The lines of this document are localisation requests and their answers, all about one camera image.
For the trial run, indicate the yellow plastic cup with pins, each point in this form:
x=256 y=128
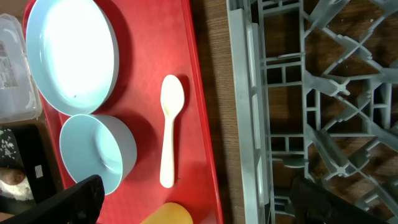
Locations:
x=169 y=213

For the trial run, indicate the black waste tray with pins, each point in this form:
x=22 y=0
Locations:
x=36 y=167

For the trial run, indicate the grey dishwasher rack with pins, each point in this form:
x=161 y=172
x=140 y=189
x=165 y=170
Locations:
x=315 y=87

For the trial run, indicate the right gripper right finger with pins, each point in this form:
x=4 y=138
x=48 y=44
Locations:
x=313 y=204

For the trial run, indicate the white plastic spoon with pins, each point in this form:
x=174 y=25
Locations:
x=172 y=99

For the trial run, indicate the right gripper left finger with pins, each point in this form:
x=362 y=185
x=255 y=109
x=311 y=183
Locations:
x=80 y=203

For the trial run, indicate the white rice pile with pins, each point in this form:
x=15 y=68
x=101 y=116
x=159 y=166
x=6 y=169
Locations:
x=11 y=158

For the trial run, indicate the large light blue plate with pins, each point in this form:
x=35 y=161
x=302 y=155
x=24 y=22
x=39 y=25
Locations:
x=72 y=53

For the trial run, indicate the clear plastic bin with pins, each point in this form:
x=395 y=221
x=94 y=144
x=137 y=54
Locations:
x=20 y=98

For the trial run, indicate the red serving tray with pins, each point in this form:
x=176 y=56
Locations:
x=157 y=38

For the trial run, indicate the light blue bowl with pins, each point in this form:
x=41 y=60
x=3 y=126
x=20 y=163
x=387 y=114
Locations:
x=102 y=145

